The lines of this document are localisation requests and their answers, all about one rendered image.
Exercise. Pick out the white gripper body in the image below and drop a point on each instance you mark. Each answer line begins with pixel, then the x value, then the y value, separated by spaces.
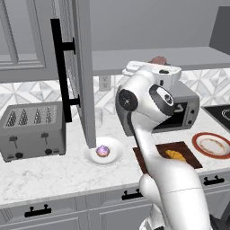
pixel 134 67

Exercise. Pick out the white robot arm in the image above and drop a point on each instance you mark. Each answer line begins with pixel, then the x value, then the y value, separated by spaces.
pixel 170 191

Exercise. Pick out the reddish jam jar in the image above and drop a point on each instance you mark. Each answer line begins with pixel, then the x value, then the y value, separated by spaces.
pixel 157 60

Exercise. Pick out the grey open cabinet body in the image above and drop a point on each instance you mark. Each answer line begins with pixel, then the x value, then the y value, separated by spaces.
pixel 143 36

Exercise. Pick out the grey open cabinet door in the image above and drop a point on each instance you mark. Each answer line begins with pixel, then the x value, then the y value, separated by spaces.
pixel 85 75

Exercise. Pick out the dark brown cutting board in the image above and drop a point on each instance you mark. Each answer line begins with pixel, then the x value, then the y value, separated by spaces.
pixel 185 149

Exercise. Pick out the golden croissant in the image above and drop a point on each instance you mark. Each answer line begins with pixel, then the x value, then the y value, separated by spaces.
pixel 176 155

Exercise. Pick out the grey closed cabinet door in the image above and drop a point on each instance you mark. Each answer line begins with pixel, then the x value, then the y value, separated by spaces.
pixel 27 39

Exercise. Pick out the grey base cabinet door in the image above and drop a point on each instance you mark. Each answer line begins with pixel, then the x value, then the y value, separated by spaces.
pixel 119 218
pixel 60 224

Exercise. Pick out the clear glass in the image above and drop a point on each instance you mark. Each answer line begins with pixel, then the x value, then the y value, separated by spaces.
pixel 99 116

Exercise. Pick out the grey toaster oven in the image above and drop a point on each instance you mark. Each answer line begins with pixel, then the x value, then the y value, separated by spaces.
pixel 187 107

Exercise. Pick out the purple frosted cupcake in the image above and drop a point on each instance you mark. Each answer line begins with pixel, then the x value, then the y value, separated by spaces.
pixel 103 151

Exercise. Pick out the grey range hood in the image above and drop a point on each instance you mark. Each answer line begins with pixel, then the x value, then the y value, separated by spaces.
pixel 221 30

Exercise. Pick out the black hob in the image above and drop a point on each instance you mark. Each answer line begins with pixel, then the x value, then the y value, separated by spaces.
pixel 220 115

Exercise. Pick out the red-rimmed white plate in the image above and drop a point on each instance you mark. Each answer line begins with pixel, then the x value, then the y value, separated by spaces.
pixel 212 145

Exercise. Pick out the silver four-slot toaster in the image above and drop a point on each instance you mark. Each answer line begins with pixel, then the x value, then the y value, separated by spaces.
pixel 33 134

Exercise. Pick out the grey drawer front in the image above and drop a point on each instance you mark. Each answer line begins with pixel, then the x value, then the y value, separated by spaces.
pixel 66 206
pixel 226 176
pixel 110 194

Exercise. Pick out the white wall outlet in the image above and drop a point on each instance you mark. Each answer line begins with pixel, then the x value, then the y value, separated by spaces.
pixel 104 83

